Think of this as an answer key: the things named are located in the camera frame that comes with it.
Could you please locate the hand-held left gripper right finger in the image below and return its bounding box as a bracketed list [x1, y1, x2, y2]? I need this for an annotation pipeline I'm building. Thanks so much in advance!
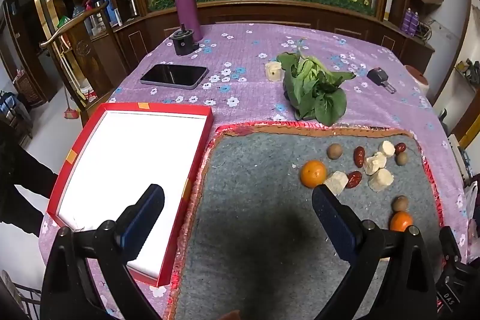
[312, 184, 437, 320]

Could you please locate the mandarin orange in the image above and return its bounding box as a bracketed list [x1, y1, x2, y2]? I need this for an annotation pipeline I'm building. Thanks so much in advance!
[390, 211, 414, 233]
[300, 160, 328, 189]

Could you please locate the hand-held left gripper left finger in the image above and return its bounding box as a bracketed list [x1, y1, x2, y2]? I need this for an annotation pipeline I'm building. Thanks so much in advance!
[40, 184, 166, 320]

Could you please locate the black smartphone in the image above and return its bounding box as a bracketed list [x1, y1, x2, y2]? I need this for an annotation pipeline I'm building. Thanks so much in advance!
[140, 64, 209, 91]

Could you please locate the carved wooden chair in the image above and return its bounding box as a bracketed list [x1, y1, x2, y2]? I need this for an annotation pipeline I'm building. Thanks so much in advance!
[40, 1, 151, 126]

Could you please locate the small black round device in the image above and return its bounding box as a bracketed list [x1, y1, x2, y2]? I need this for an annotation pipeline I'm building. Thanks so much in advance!
[169, 25, 200, 57]

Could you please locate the white bucket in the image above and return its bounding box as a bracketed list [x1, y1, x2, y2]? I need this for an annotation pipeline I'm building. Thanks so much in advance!
[77, 78, 94, 99]

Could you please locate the dark thermos flask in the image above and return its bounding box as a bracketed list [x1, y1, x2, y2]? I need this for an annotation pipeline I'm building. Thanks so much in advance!
[88, 0, 107, 34]

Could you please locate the green leafy vegetable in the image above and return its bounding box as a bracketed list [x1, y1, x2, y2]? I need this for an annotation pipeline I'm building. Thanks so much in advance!
[276, 38, 356, 126]

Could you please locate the purple floral tablecloth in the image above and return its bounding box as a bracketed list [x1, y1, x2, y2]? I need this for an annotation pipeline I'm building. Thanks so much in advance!
[39, 23, 473, 320]

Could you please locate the purple thermos bottle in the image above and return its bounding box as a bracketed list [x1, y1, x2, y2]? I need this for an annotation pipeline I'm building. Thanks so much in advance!
[171, 0, 203, 42]

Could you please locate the pale sugarcane chunk with hole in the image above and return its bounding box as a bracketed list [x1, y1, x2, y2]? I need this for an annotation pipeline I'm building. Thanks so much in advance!
[265, 61, 283, 82]

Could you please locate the dark metal chair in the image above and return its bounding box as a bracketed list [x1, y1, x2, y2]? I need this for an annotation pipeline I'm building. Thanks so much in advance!
[0, 269, 42, 320]

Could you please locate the grey felt mat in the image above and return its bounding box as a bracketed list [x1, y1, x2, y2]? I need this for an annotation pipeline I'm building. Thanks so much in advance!
[165, 121, 445, 320]

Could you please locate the black car key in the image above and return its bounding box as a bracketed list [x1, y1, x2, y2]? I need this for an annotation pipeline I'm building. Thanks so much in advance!
[367, 67, 397, 94]

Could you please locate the white container with brown lid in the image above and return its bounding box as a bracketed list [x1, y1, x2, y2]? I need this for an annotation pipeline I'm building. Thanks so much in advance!
[406, 65, 430, 96]

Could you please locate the wicker basket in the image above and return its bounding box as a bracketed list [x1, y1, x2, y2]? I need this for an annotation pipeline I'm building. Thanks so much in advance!
[13, 70, 42, 107]

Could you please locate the red shallow box with white inside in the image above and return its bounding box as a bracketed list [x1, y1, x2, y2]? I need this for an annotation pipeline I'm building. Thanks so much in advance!
[47, 102, 214, 287]

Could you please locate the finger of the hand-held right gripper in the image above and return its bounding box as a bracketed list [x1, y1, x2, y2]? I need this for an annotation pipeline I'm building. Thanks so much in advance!
[439, 226, 464, 265]

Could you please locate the red broom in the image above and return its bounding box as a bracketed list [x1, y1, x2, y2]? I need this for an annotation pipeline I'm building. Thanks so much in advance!
[63, 85, 79, 120]

